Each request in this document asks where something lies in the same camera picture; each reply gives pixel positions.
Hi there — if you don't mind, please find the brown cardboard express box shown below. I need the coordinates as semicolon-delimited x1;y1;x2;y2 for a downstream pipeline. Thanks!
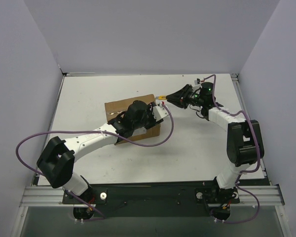
104;93;162;146

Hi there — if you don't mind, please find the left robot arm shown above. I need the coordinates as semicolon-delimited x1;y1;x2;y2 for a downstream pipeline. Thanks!
37;100;169;203

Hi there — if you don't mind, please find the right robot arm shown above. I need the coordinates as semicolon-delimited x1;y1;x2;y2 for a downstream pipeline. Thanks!
165;81;264;190

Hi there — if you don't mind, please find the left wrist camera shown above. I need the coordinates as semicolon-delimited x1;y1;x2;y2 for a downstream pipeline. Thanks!
152;102;169;121

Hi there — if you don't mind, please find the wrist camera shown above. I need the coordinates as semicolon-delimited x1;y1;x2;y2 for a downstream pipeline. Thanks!
152;102;169;121
194;78;205;85

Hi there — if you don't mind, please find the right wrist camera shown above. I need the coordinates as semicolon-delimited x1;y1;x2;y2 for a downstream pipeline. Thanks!
194;78;205;85

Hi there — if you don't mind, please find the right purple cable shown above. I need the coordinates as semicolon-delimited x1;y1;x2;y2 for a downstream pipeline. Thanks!
199;74;262;224

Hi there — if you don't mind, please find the purple cable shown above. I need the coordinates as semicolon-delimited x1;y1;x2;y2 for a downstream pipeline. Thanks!
199;74;262;224
15;102;174;222

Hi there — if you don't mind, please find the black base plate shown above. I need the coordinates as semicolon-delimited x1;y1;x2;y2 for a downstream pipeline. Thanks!
61;181;241;218

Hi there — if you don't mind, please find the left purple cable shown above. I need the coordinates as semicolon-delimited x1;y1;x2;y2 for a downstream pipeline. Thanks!
15;102;174;222

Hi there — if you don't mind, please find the aluminium frame rail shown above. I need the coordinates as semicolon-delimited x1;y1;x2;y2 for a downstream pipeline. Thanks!
20;186;284;207

